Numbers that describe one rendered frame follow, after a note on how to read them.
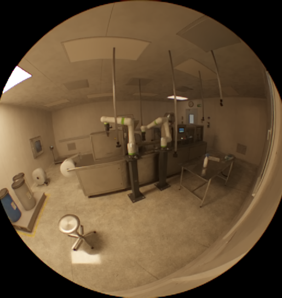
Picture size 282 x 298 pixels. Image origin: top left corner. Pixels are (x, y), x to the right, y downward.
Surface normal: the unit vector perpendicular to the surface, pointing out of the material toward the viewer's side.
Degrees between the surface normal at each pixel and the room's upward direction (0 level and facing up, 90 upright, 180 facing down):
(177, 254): 0
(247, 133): 90
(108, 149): 90
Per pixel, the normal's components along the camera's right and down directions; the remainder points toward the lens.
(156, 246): -0.05, -0.95
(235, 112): -0.93, 0.16
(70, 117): 0.37, 0.26
